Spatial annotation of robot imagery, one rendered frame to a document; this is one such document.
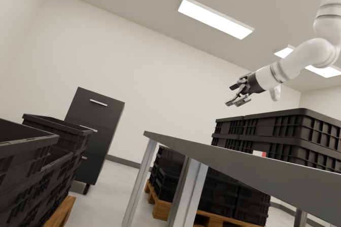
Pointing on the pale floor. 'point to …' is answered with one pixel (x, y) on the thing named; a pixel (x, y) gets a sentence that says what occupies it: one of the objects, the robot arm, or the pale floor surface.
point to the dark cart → (98, 118)
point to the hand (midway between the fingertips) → (229, 95)
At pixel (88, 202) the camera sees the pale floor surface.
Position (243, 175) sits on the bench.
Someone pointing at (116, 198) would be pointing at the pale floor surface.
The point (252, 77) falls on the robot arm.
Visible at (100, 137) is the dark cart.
